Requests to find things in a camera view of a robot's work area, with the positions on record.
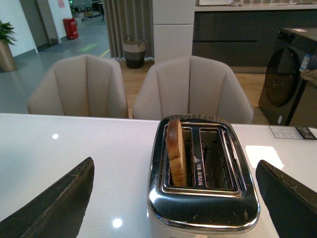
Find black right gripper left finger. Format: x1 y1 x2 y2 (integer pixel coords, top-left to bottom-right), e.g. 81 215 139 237
0 157 95 238

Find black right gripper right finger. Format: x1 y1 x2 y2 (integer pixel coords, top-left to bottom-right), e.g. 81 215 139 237
256 160 317 238

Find slice of toast bread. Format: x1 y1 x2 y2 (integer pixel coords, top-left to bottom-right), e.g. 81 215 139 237
166 119 187 186

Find white chrome two-slot toaster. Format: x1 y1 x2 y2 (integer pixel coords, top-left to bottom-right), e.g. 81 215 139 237
147 115 260 238

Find black label sticker on table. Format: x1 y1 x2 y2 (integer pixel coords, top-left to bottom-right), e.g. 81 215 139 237
269 125 317 140

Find dark washing machine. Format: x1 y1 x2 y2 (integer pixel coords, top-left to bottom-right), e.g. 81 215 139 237
258 28 317 125

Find beige chair left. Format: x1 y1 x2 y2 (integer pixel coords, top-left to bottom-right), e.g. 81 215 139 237
27 55 128 119

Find beige chair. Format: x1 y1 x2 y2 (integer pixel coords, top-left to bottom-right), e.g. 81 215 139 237
132 56 254 124
27 55 128 119

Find potted green plant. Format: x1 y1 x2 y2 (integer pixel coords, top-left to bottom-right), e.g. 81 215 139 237
0 21 17 72

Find beige chair right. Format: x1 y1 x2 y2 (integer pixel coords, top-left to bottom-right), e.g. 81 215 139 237
132 56 254 124

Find dark kitchen cabinet counter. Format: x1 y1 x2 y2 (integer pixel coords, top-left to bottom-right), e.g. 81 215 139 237
192 4 317 67

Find woven laundry basket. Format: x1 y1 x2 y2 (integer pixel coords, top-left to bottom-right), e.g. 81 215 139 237
123 35 147 69

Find beige vertical curtain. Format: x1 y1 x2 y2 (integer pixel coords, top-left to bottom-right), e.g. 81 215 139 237
103 0 154 58

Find white pillar column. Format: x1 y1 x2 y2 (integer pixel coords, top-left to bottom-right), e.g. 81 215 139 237
152 0 195 63

